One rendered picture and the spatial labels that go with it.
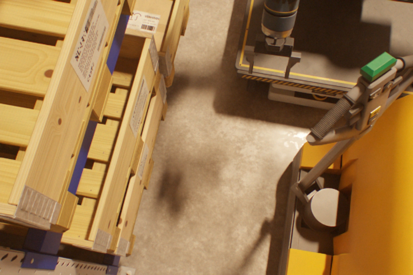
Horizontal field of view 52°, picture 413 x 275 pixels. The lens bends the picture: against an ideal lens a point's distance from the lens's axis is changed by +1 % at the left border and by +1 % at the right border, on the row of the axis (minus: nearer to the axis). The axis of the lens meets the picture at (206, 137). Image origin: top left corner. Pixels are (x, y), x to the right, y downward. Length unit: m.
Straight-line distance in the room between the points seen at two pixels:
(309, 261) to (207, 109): 1.06
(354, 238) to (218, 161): 0.93
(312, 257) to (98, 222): 1.03
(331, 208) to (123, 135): 1.01
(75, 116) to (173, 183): 1.39
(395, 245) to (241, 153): 1.11
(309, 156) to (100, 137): 1.02
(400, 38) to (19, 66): 1.94
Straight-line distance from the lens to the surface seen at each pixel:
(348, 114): 1.18
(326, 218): 1.99
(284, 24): 1.43
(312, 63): 2.34
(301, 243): 2.11
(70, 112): 1.05
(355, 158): 1.95
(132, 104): 1.53
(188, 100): 2.57
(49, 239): 1.28
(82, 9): 1.05
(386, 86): 1.19
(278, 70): 2.28
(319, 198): 2.00
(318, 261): 2.04
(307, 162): 2.15
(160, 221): 2.38
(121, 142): 1.49
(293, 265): 2.05
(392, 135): 1.79
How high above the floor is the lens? 2.34
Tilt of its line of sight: 71 degrees down
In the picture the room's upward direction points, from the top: straight up
